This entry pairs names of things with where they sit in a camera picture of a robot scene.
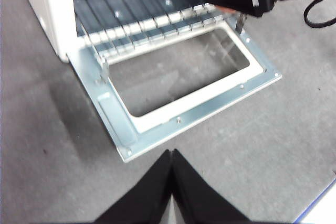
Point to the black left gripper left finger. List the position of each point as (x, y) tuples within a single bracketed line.
[(147, 200)]

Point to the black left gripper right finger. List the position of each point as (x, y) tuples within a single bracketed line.
[(199, 200)]

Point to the glass-windowed oven door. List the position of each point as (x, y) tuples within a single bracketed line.
[(210, 103)]

